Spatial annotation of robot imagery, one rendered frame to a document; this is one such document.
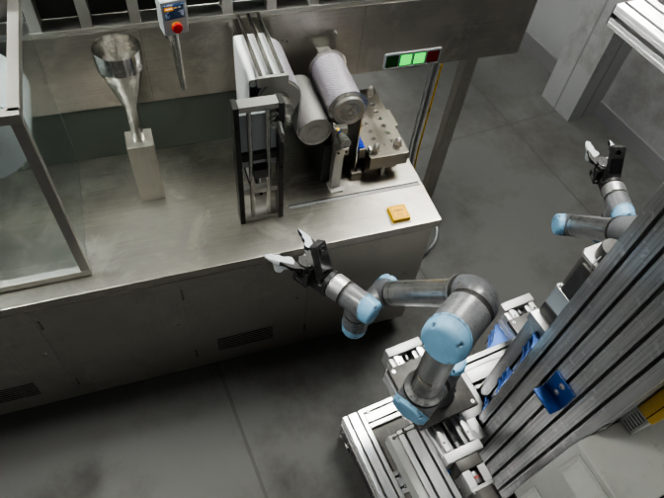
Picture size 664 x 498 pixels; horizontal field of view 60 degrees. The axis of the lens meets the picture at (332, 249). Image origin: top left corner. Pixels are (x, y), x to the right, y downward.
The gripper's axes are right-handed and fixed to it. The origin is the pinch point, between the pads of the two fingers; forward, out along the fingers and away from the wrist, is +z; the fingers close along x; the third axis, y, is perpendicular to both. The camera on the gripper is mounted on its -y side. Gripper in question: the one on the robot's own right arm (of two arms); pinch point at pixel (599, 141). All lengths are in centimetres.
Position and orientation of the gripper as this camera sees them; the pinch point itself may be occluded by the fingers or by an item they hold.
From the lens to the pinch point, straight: 230.0
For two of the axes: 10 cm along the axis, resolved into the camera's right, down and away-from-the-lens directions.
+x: 10.0, -0.2, -0.6
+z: 0.2, -8.0, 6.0
